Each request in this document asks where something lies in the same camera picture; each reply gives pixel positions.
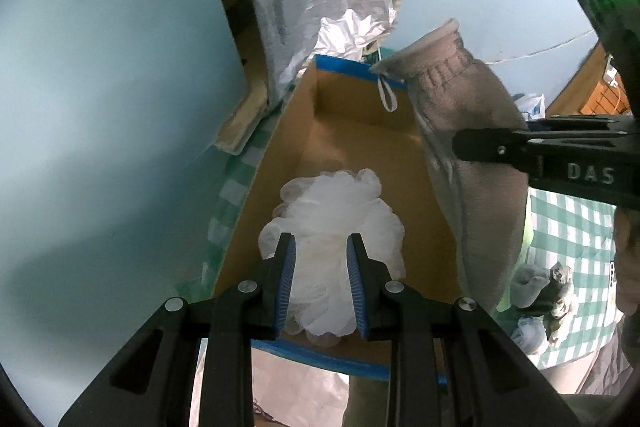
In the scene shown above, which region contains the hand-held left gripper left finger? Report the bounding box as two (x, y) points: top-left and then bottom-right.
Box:
(59, 232), (301, 427)

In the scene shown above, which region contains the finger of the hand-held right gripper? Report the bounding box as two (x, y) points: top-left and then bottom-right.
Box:
(452, 116), (636, 168)

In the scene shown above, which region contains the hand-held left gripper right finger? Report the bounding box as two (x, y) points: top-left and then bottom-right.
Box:
(346, 233), (581, 427)

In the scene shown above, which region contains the grey knitted mitt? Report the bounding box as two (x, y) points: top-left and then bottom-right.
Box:
(370, 18), (531, 314)

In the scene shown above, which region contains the white mesh bath loofah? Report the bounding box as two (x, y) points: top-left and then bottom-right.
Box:
(258, 167), (407, 348)

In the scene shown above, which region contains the blue-edged cardboard box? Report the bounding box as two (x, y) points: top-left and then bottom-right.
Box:
(212, 53), (468, 383)

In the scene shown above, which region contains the white plastic bag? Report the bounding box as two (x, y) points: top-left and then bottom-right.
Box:
(512, 93), (546, 122)

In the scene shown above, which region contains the green checked bedsheet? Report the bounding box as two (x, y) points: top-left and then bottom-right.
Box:
(200, 122), (631, 368)

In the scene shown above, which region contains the wooden headboard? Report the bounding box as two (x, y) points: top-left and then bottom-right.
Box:
(545, 42), (636, 118)

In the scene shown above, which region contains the crinkled silver sheet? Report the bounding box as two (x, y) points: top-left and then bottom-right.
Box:
(195, 341), (351, 427)

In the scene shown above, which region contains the crumpled grey white item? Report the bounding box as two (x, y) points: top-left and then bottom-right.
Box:
(542, 261), (577, 344)

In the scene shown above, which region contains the light grey sock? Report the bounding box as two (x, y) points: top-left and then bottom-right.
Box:
(511, 264), (552, 310)

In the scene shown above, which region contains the clear plastic wrapper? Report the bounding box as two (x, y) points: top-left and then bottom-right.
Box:
(510, 316), (552, 354)

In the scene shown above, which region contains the white wall charger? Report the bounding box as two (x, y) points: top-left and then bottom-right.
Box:
(604, 55), (622, 88)

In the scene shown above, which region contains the white wall cable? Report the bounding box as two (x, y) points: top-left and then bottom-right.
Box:
(480, 29), (598, 65)

